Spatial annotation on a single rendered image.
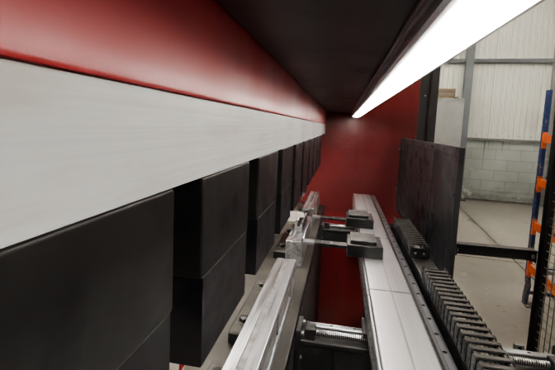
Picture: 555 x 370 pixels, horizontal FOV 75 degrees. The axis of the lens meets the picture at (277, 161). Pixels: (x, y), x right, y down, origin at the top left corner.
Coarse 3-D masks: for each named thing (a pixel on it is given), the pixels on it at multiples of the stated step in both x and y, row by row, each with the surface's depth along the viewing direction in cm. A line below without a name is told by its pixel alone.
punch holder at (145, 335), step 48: (48, 240) 14; (96, 240) 16; (144, 240) 21; (0, 288) 12; (48, 288) 14; (96, 288) 17; (144, 288) 21; (0, 336) 12; (48, 336) 14; (96, 336) 17; (144, 336) 21
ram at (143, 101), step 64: (0, 0) 11; (64, 0) 14; (128, 0) 18; (192, 0) 25; (0, 64) 11; (64, 64) 14; (128, 64) 18; (192, 64) 26; (256, 64) 44; (0, 128) 12; (64, 128) 14; (128, 128) 18; (192, 128) 26; (256, 128) 46; (320, 128) 184; (0, 192) 12; (64, 192) 14; (128, 192) 19
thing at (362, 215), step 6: (354, 210) 157; (312, 216) 154; (318, 216) 155; (324, 216) 155; (330, 216) 156; (348, 216) 150; (354, 216) 148; (360, 216) 148; (366, 216) 147; (348, 222) 148; (354, 222) 147; (360, 222) 147; (366, 222) 146; (372, 222) 146; (366, 228) 147; (372, 228) 146
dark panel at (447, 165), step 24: (408, 144) 198; (432, 144) 145; (408, 168) 194; (432, 168) 143; (456, 168) 113; (408, 192) 190; (432, 192) 142; (456, 192) 113; (408, 216) 186; (432, 216) 139; (456, 216) 114; (432, 240) 137; (456, 240) 114
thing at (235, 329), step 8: (264, 280) 113; (256, 288) 107; (248, 296) 102; (256, 296) 102; (248, 304) 97; (240, 312) 93; (248, 312) 93; (232, 328) 86; (240, 328) 86; (232, 336) 84
